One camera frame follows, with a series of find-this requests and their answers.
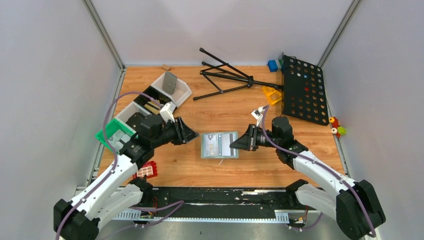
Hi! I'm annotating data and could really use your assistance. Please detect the silver credit card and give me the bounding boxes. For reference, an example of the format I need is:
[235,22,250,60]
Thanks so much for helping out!
[202,133,220,158]

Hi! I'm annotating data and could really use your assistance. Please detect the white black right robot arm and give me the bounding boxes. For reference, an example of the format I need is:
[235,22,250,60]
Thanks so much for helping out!
[229,117,387,240]

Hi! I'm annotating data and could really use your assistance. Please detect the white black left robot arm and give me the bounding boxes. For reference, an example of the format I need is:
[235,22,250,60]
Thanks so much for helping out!
[53,114,199,240]

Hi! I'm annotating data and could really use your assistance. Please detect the gold cards in black bin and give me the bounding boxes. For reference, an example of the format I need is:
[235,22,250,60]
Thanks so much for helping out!
[144,100,162,115]

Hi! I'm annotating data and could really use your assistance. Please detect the silver cards in green bin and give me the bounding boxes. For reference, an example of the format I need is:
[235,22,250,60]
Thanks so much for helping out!
[108,129,131,152]

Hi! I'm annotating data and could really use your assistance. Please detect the grey card holder in bin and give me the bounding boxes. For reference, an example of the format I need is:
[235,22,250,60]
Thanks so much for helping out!
[162,71,178,95]

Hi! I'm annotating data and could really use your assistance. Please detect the black item in white bin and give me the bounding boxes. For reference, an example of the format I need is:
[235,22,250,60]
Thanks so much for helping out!
[125,112,146,131]

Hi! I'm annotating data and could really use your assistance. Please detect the white plastic bin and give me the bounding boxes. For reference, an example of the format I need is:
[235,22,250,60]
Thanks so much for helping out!
[150,72,193,108]
[114,101,152,134]

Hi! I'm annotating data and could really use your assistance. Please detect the black plastic bin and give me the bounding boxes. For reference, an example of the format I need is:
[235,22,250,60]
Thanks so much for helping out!
[133,86,171,107]

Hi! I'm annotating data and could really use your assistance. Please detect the red white toy block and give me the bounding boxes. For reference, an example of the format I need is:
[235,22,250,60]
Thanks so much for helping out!
[133,161,158,179]

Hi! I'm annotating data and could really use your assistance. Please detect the green plastic bin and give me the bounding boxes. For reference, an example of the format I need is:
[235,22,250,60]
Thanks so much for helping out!
[95,118,136,154]

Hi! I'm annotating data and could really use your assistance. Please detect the black perforated music stand tray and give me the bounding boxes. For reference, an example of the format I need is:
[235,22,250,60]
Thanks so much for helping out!
[281,54,329,126]

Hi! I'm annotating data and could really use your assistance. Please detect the red yellow green toy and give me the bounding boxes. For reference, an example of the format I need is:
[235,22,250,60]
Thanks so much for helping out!
[328,116,347,139]

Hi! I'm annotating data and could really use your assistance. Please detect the small wooden block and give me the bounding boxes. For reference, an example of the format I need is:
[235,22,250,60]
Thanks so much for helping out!
[161,64,171,71]

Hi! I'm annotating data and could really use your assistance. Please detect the black folding tripod stand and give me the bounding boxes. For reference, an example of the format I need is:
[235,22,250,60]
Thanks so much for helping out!
[192,47,285,101]

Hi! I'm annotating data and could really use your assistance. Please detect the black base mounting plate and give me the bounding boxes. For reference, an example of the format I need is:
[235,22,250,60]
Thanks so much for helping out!
[132,186,315,221]

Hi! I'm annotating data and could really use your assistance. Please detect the blue toy block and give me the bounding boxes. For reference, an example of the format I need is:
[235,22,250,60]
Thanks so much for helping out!
[267,59,284,73]

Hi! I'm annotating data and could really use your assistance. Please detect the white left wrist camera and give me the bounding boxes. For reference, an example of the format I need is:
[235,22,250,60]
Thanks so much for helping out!
[159,101,177,123]

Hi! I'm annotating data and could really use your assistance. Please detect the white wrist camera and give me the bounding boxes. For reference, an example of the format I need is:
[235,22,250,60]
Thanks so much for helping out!
[159,101,177,123]
[251,105,269,127]

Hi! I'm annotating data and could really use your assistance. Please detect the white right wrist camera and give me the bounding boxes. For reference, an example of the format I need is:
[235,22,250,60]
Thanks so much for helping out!
[251,105,269,127]

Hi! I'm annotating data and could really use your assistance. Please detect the yellow plastic toy frame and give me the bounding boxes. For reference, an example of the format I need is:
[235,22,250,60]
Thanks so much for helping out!
[262,86,282,106]

